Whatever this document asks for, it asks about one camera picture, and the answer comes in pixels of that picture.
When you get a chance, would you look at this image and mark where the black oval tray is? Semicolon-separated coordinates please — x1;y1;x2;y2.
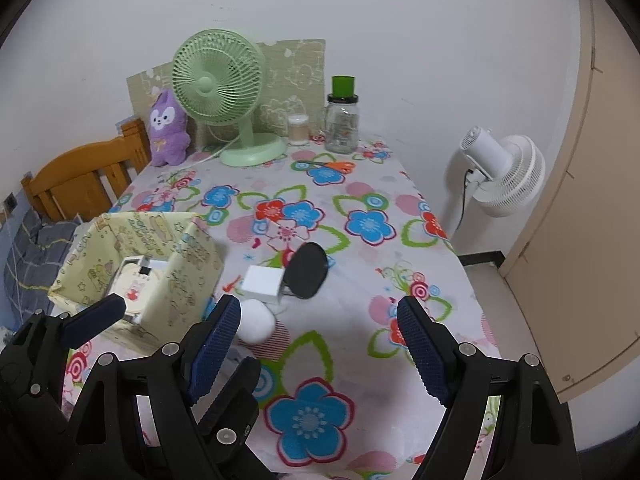
283;242;329;299

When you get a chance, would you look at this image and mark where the white fan power cord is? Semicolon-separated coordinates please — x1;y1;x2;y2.
186;123;241;164

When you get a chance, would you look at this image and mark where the black fan power cable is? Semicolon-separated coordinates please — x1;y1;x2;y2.
453;168;474;233

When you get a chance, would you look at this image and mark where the wooden bed headboard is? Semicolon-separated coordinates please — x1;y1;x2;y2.
21;118;151;222

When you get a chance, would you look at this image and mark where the white clip fan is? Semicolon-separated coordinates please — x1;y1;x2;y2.
459;126;546;218

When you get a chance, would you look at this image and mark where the white 45W charger box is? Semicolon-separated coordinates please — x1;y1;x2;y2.
240;266;284;304

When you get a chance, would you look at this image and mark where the yellow cartoon storage box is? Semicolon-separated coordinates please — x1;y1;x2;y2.
48;211;224;354

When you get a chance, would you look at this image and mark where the white egg-shaped object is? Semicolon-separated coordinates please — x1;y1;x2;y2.
236;299;276;346

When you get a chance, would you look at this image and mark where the cotton swab container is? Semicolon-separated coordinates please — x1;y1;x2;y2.
288;114;310;145

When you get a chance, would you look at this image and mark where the white remote control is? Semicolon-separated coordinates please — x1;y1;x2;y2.
107;256;168;324

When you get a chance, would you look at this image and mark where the purple plush toy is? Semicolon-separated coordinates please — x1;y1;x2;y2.
149;88;191;167

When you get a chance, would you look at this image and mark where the green desk fan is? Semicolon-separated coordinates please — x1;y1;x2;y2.
171;28;286;168

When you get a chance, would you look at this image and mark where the glass jar green lid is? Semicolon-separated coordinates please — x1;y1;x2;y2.
319;75;360;155

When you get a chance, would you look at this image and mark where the beige cabinet door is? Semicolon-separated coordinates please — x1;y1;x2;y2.
502;0;639;401

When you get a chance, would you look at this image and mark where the grey plaid bedding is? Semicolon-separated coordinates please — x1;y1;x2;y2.
1;207;79;332

